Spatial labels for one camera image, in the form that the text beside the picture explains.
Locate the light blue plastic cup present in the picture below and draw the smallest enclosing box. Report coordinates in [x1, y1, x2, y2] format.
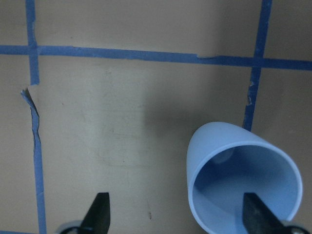
[186, 122, 303, 234]

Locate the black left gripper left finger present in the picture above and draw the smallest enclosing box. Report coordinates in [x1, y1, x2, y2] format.
[79, 193, 110, 234]

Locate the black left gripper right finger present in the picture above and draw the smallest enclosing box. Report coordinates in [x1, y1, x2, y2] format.
[243, 193, 290, 234]

